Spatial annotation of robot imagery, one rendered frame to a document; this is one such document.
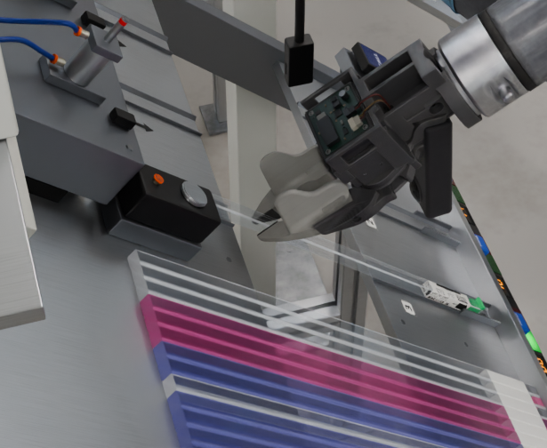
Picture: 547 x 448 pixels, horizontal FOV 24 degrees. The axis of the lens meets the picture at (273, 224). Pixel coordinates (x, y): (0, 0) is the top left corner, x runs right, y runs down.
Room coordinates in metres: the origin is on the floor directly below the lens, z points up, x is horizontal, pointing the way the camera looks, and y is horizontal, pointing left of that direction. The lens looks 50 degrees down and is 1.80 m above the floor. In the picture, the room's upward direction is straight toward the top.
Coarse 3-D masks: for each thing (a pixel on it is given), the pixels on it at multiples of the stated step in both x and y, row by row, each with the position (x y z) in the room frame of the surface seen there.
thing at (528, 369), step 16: (464, 224) 0.90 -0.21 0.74; (464, 240) 0.88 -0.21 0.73; (464, 256) 0.86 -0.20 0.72; (480, 256) 0.85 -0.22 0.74; (480, 272) 0.83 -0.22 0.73; (480, 288) 0.82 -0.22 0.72; (496, 288) 0.81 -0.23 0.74; (496, 304) 0.79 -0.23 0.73; (496, 320) 0.78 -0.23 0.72; (512, 320) 0.77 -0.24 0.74; (512, 336) 0.75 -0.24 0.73; (512, 352) 0.74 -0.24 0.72; (528, 352) 0.73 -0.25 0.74; (528, 368) 0.71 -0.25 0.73; (544, 384) 0.69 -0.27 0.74; (544, 400) 0.68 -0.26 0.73
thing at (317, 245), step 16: (224, 208) 0.70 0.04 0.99; (240, 208) 0.71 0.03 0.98; (240, 224) 0.70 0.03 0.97; (256, 224) 0.71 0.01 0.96; (304, 240) 0.72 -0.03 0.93; (320, 240) 0.73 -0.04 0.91; (320, 256) 0.72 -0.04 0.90; (336, 256) 0.73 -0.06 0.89; (352, 256) 0.73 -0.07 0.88; (368, 256) 0.75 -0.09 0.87; (368, 272) 0.73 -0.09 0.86; (384, 272) 0.74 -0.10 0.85; (400, 272) 0.75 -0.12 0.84; (416, 288) 0.75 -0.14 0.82
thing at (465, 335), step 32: (288, 96) 0.98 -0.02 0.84; (320, 96) 1.01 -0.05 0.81; (384, 224) 0.84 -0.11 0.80; (416, 224) 0.87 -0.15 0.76; (448, 224) 0.90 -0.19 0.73; (384, 256) 0.78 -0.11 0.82; (416, 256) 0.81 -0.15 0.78; (448, 256) 0.85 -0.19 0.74; (384, 288) 0.73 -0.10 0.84; (384, 320) 0.69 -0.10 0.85; (416, 320) 0.71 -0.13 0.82; (448, 320) 0.74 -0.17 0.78; (480, 320) 0.76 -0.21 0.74; (448, 352) 0.69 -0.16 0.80; (480, 352) 0.72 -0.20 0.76
